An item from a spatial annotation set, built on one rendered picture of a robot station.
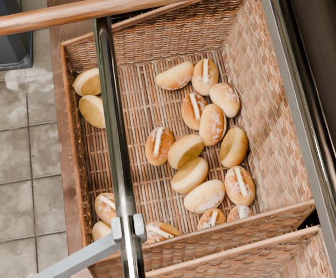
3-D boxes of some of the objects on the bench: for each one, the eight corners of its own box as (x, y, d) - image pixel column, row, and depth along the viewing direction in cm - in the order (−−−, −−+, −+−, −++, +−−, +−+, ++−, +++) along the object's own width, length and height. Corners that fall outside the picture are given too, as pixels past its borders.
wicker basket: (254, 40, 177) (259, -32, 153) (312, 249, 152) (328, 203, 127) (68, 74, 177) (42, 7, 152) (94, 289, 151) (69, 251, 127)
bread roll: (233, 106, 163) (222, 104, 157) (227, 148, 163) (216, 148, 158) (212, 103, 166) (201, 101, 160) (206, 145, 166) (194, 144, 160)
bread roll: (232, 203, 157) (232, 191, 151) (194, 225, 155) (193, 214, 149) (219, 185, 159) (218, 171, 154) (182, 206, 158) (179, 194, 152)
